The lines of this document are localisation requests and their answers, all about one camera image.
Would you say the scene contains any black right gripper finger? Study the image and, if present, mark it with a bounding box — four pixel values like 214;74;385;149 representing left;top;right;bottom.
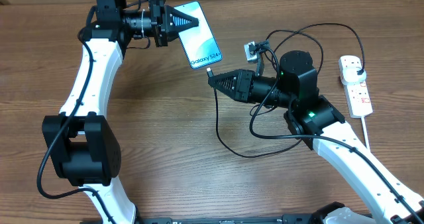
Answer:
215;85;236;100
207;70;239;89

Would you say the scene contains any Samsung Galaxy smartphone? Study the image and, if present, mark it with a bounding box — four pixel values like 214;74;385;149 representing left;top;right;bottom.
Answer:
175;1;223;69

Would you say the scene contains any black charging cable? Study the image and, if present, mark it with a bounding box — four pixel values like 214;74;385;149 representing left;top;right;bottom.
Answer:
205;23;366;159

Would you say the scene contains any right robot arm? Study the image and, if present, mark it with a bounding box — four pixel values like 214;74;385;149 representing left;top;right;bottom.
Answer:
207;50;423;223

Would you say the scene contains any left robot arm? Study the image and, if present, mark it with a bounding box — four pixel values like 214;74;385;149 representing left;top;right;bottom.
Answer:
42;0;199;223

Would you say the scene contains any white charger plug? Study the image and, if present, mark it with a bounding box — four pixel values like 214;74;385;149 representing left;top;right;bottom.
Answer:
341;68;367;85

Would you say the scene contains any white power strip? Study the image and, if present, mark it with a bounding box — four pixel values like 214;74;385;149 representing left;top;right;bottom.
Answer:
339;55;373;118

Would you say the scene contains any white power strip cord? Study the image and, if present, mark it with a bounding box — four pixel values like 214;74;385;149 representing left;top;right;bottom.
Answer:
360;116;372;152

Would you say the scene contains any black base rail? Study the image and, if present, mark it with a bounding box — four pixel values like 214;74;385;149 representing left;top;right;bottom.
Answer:
136;213;312;224

